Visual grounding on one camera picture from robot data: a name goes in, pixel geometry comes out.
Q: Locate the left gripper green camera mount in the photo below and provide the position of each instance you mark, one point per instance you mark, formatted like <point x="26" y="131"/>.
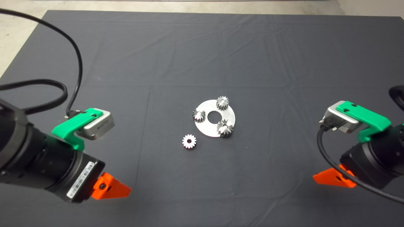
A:
<point x="63" y="130"/>

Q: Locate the round metal plate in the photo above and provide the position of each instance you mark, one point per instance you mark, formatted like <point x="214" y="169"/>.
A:
<point x="206" y="129"/>

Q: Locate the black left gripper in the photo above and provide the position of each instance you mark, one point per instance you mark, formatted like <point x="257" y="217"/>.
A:
<point x="63" y="170"/>

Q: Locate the right gripper green camera mount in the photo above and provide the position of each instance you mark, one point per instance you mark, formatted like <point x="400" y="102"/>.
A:
<point x="366" y="116"/>

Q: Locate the small steel gear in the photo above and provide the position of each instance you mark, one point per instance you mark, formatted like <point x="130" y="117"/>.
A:
<point x="222" y="103"/>
<point x="199" y="115"/>
<point x="185" y="141"/>

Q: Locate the gripper silver camera box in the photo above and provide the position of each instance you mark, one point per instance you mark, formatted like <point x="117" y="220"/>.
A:
<point x="101" y="126"/>
<point x="339" y="121"/>

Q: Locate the dark grey table cloth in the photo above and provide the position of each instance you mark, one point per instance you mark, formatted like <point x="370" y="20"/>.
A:
<point x="221" y="47"/>

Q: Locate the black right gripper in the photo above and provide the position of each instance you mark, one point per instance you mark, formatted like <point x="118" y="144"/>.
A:
<point x="382" y="157"/>

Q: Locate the right gripper silver camera box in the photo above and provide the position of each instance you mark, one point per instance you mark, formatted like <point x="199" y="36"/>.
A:
<point x="339" y="121"/>

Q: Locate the gripper green camera mount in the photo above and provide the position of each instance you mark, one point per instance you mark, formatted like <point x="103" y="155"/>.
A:
<point x="63" y="130"/>
<point x="366" y="116"/>

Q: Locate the left gripper silver camera box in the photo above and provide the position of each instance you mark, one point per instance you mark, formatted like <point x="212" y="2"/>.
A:
<point x="101" y="126"/>

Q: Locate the large steel gear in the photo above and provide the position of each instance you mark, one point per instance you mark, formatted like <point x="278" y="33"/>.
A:
<point x="225" y="128"/>

